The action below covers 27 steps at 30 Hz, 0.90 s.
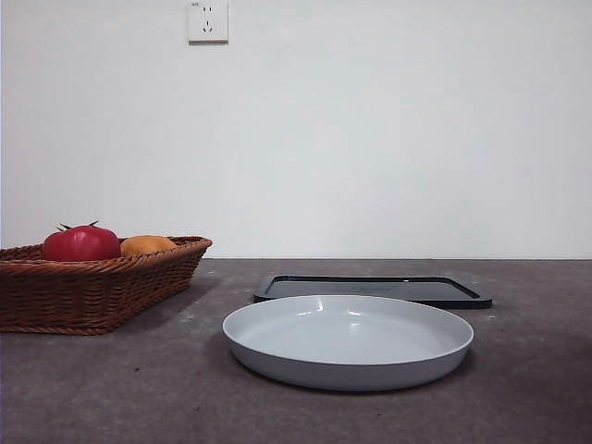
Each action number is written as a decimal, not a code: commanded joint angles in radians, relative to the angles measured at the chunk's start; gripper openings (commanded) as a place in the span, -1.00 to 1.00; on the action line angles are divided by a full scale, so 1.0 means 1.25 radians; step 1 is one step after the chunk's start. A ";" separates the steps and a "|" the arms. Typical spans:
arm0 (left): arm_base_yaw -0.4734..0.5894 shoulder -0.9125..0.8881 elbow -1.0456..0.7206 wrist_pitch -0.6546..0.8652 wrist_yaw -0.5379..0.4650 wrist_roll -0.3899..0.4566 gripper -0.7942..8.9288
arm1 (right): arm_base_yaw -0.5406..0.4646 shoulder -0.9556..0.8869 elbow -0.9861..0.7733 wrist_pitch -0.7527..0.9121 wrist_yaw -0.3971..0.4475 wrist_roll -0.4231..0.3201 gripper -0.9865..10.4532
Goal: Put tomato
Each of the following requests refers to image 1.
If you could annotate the black rectangular tray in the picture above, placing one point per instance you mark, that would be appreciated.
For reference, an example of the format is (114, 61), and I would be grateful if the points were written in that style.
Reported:
(458, 292)

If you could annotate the pale grey round plate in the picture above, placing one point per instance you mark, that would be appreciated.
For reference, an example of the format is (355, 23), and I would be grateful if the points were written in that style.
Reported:
(347, 351)

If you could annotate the red tomato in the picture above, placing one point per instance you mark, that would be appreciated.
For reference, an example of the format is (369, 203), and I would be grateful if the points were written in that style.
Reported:
(81, 244)

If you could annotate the white wall socket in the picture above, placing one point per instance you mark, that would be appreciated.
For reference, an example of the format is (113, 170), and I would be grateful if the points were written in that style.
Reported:
(208, 23)

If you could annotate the yellow-orange fruit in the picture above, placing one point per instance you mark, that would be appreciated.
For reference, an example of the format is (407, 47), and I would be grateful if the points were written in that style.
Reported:
(145, 244)

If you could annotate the brown wicker basket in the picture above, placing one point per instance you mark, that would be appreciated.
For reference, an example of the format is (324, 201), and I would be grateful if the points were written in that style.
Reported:
(92, 291)

